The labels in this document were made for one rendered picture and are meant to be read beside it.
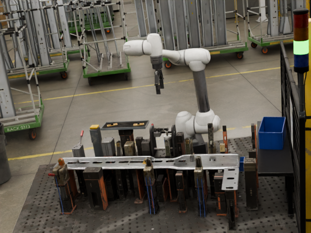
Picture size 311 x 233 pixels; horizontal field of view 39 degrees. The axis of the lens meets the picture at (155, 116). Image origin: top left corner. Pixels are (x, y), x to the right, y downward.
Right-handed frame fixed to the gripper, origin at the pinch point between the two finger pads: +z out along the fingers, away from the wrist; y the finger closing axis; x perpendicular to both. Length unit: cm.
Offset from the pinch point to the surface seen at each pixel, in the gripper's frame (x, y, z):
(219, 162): 42, 28, 46
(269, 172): 75, 49, 43
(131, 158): -23, 20, 46
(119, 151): -34, 13, 43
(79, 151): -67, 13, 42
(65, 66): -354, -606, 116
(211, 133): 35.9, 10.0, 32.2
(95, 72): -259, -541, 118
